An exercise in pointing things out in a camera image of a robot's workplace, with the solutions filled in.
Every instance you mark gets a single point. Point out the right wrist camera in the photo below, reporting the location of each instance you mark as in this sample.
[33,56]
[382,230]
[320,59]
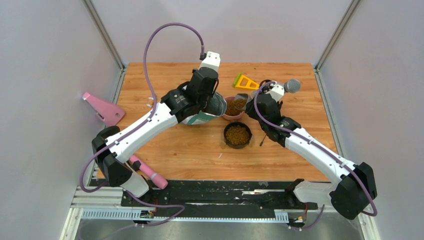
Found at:
[275,90]

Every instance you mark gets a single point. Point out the small colourful figurine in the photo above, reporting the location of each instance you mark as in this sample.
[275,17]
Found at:
[151,102]

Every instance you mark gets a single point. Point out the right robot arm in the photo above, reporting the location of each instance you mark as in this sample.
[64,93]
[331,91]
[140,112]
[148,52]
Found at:
[351,189]

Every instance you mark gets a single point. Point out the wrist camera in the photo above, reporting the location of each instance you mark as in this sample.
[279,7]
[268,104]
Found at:
[275,90]
[212,61]

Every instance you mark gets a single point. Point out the green dog food bag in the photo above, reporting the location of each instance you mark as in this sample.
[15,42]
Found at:
[215,108]

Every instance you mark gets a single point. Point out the glitter silver microphone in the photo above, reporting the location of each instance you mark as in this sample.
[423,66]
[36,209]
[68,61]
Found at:
[292,86]

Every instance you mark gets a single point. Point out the black mounting rail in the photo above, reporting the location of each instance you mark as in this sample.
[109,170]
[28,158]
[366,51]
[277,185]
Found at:
[227,199]

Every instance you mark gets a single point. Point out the black pet bowl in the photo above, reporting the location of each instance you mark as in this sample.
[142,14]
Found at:
[237,135]

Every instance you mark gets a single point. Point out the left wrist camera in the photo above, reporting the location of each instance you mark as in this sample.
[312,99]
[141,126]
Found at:
[212,61]

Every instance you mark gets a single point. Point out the pink pet bowl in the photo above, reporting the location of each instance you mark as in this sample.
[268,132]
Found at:
[231,113]

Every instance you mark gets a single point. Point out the silver metal scoop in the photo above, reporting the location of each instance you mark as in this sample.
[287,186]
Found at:
[240,101]

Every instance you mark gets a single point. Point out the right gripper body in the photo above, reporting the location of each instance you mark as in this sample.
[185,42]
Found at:
[251,113]

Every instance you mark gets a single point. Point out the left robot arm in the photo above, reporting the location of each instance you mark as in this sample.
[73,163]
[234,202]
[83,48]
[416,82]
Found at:
[113,147]

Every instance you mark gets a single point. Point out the brown dog food kibble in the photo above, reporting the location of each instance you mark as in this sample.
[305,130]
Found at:
[236,134]

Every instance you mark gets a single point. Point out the yellow green triangular toy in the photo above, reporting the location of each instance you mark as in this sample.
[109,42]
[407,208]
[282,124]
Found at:
[245,83]

